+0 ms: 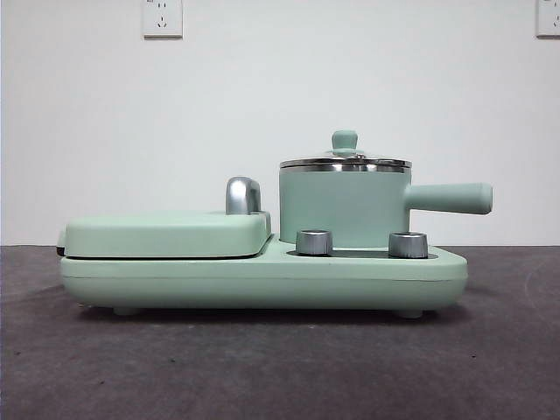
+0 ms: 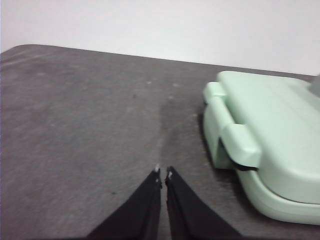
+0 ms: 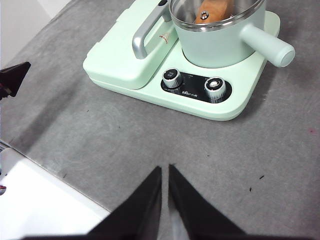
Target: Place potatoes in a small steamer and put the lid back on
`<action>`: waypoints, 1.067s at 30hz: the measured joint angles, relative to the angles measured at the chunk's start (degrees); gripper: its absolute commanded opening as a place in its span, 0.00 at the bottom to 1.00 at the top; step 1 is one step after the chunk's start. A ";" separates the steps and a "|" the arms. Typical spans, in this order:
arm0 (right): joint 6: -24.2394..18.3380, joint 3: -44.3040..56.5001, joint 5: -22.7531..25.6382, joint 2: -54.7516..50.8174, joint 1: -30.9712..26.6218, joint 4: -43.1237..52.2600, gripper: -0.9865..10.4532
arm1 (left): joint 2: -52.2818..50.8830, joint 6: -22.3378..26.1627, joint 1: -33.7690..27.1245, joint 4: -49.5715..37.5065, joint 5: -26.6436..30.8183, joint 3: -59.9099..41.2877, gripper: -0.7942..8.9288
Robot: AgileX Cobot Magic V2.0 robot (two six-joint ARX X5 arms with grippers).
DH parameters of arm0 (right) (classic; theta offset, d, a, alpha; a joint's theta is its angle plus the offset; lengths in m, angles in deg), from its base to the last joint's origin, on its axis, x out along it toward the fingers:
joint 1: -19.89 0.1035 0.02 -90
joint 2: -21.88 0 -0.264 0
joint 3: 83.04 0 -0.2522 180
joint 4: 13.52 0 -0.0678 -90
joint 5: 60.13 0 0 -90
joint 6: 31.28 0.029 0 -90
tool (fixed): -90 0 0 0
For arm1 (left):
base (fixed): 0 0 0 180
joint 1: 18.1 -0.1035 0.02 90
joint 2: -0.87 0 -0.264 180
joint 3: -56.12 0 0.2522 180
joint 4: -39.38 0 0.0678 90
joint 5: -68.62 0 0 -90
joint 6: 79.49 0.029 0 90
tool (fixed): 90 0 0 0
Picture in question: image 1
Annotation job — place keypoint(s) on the glass lid with green knob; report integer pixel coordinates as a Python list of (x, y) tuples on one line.
[(345, 140)]

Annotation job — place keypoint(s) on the mint green steamer pot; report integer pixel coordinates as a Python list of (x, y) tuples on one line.
[(341, 197)]

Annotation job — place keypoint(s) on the silver control knob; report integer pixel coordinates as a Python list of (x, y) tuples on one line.
[(408, 245), (314, 242)]

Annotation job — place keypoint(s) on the mint green breakfast machine base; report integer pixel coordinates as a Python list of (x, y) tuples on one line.
[(262, 280)]

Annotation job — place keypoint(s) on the white wall socket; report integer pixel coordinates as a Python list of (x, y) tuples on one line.
[(163, 18), (549, 17)]

